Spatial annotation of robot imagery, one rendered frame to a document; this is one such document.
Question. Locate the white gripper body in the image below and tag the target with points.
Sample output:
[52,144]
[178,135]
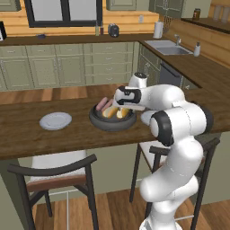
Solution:
[128,106]

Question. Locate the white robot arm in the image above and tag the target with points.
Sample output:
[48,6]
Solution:
[176,125]

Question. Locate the golden bun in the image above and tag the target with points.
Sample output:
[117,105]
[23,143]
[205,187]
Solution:
[110,112]
[122,113]

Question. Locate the pink sausage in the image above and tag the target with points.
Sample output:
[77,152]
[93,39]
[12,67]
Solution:
[101,104]
[107,105]

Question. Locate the dark grey bowl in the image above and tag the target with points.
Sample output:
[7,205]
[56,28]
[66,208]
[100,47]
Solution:
[111,123]

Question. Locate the grey plate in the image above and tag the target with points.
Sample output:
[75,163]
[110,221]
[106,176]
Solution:
[55,121]

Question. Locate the green cupboards beside dishwasher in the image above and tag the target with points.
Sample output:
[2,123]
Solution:
[148,67]

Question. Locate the dark wooden stool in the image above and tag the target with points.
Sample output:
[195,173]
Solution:
[57,172]
[143,152]

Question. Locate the dark dishwasher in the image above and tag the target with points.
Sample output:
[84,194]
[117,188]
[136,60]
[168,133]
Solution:
[169,75]

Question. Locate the steel sink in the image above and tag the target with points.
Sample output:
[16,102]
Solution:
[169,48]

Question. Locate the green base cupboard run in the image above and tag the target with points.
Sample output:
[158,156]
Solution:
[68,66]

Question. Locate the dark toaster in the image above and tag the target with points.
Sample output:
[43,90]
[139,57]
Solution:
[113,30]

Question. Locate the dark small bottle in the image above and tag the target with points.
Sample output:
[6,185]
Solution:
[102,30]

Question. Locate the green bottle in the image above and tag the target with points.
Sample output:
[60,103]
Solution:
[97,30]

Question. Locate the white paper towel roll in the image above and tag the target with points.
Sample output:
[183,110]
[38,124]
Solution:
[158,30]

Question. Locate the steel tap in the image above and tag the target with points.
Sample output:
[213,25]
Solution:
[178,39]

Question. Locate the white soap dispenser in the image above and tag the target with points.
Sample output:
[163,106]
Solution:
[197,50]

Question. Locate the small dark blue object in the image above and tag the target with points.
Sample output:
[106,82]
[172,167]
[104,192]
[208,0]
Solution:
[41,36]

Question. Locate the black framed window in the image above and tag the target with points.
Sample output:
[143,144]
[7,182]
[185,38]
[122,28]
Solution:
[64,12]

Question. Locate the brown jar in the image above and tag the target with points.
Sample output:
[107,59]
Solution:
[196,14]

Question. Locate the clear glass jar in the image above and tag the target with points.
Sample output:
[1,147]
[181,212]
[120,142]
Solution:
[225,15]
[217,13]

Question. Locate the black and white appliance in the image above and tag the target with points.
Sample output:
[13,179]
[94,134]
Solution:
[2,31]

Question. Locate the white wall outlet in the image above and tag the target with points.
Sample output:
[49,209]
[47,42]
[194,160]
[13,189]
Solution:
[140,19]

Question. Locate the green wall cupboard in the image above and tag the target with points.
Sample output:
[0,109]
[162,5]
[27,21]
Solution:
[9,4]
[127,4]
[176,7]

